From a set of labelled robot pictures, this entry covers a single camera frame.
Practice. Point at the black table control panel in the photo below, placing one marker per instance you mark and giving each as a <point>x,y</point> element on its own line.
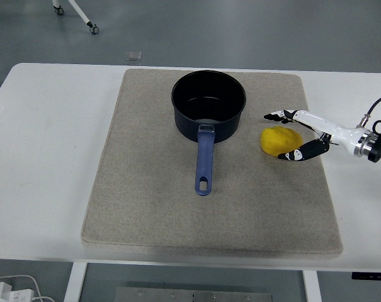
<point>371,276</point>

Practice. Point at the white power strip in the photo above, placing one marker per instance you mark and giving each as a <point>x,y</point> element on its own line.
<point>10,294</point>

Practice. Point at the white stand with casters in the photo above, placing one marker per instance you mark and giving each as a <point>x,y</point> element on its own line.
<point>81,12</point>

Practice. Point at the yellow potato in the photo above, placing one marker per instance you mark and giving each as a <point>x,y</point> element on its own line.
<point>280,140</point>

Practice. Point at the grey floor socket plate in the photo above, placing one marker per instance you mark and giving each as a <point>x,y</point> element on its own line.
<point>133,55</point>

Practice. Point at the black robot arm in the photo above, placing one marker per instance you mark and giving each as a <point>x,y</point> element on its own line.
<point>377,148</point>

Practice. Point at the grey metal plate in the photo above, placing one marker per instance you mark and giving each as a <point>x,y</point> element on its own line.
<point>193,295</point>

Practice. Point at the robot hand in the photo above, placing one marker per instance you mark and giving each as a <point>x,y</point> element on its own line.
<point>325,127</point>

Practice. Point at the beige table mat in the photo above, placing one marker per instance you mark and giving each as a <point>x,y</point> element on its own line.
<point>177,220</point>

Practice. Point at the white table leg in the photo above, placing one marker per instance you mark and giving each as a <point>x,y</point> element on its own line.
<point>73,283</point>
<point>312,287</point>

